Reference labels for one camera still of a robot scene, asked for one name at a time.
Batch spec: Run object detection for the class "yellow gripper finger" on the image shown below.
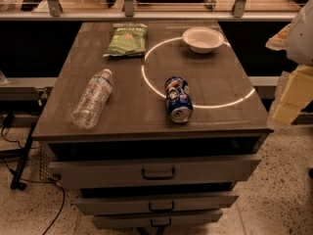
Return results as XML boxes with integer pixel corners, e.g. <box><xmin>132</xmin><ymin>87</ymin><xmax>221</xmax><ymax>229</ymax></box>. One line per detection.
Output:
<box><xmin>271</xmin><ymin>65</ymin><xmax>313</xmax><ymax>124</ymax></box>
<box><xmin>265</xmin><ymin>24</ymin><xmax>291</xmax><ymax>51</ymax></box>

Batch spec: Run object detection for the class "green jalapeno chip bag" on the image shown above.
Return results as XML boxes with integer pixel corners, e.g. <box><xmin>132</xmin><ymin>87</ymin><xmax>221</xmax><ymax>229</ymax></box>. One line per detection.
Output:
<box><xmin>104</xmin><ymin>23</ymin><xmax>148</xmax><ymax>57</ymax></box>

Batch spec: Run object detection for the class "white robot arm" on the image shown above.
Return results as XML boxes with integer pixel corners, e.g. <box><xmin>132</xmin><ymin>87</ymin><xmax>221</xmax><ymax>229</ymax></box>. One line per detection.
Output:
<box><xmin>265</xmin><ymin>0</ymin><xmax>313</xmax><ymax>124</ymax></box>

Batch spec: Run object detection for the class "white paper bowl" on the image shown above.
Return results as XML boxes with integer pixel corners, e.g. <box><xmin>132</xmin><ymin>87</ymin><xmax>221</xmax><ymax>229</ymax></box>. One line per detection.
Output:
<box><xmin>182</xmin><ymin>27</ymin><xmax>224</xmax><ymax>54</ymax></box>

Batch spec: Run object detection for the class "blue soda can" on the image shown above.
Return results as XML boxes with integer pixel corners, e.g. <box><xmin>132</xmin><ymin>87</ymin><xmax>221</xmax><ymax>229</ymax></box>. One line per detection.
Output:
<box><xmin>164</xmin><ymin>76</ymin><xmax>194</xmax><ymax>123</ymax></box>

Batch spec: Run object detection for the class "grey drawer cabinet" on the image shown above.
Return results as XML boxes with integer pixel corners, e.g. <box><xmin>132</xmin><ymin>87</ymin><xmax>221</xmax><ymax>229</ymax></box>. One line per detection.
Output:
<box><xmin>31</xmin><ymin>20</ymin><xmax>274</xmax><ymax>235</ymax></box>

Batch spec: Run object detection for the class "clear plastic water bottle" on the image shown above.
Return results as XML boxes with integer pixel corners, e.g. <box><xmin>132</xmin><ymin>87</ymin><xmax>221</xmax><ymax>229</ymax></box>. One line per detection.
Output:
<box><xmin>71</xmin><ymin>69</ymin><xmax>113</xmax><ymax>129</ymax></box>

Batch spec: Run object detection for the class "black stand leg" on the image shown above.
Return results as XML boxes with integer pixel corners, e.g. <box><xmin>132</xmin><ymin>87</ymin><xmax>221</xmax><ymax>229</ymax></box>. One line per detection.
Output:
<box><xmin>10</xmin><ymin>123</ymin><xmax>35</xmax><ymax>190</ymax></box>

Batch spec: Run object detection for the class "middle drawer with handle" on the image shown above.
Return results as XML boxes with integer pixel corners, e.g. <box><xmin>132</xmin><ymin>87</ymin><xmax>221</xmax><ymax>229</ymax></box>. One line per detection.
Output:
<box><xmin>74</xmin><ymin>192</ymin><xmax>239</xmax><ymax>215</ymax></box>

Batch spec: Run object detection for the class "drawer with handle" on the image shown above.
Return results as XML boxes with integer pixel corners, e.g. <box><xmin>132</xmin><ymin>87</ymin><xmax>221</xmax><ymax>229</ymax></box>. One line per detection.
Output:
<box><xmin>74</xmin><ymin>192</ymin><xmax>239</xmax><ymax>215</ymax></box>
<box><xmin>92</xmin><ymin>210</ymin><xmax>223</xmax><ymax>229</ymax></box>
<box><xmin>49</xmin><ymin>155</ymin><xmax>260</xmax><ymax>189</ymax></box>

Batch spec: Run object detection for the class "top drawer with handle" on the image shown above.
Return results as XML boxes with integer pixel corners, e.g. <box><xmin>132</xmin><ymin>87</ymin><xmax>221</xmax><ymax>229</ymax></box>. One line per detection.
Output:
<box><xmin>49</xmin><ymin>155</ymin><xmax>260</xmax><ymax>189</ymax></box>

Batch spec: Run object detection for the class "metal railing frame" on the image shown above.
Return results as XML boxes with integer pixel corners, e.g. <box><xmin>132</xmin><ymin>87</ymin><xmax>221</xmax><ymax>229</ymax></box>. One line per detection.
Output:
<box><xmin>0</xmin><ymin>0</ymin><xmax>300</xmax><ymax>21</ymax></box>

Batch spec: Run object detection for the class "bottom drawer with handle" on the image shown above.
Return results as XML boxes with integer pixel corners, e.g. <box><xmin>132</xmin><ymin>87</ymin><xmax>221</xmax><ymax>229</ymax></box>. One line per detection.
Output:
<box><xmin>92</xmin><ymin>210</ymin><xmax>223</xmax><ymax>229</ymax></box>

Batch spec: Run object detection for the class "black floor cable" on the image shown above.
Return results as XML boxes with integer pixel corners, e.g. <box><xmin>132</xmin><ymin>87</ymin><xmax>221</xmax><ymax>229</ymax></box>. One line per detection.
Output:
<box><xmin>0</xmin><ymin>127</ymin><xmax>67</xmax><ymax>235</ymax></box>

